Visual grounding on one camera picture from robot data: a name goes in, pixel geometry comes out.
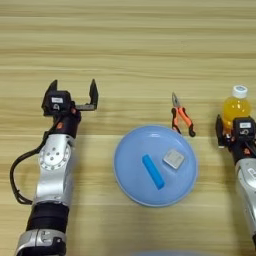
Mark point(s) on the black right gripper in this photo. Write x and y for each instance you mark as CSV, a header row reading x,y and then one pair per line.
x,y
243,150

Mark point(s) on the blue rectangular bar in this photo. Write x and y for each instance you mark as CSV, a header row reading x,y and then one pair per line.
x,y
153,171

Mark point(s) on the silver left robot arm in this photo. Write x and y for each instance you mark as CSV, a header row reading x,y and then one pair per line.
x,y
53,173

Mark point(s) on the round blue plate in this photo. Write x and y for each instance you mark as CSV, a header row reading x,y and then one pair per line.
x,y
133,173

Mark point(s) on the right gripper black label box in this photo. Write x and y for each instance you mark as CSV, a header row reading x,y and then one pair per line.
x,y
244,126

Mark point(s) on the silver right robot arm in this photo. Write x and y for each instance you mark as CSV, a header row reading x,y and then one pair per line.
x,y
248,186

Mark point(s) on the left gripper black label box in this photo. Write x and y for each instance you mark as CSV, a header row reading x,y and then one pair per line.
x,y
57,101

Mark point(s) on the small silver square block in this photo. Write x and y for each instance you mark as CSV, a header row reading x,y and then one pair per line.
x,y
173,158

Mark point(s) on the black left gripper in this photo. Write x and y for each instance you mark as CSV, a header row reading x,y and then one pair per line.
x,y
66,125

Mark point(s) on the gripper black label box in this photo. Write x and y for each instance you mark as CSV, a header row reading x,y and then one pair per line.
x,y
57,101
244,126

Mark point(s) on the orange juice bottle white cap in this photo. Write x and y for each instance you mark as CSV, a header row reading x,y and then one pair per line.
x,y
236,106

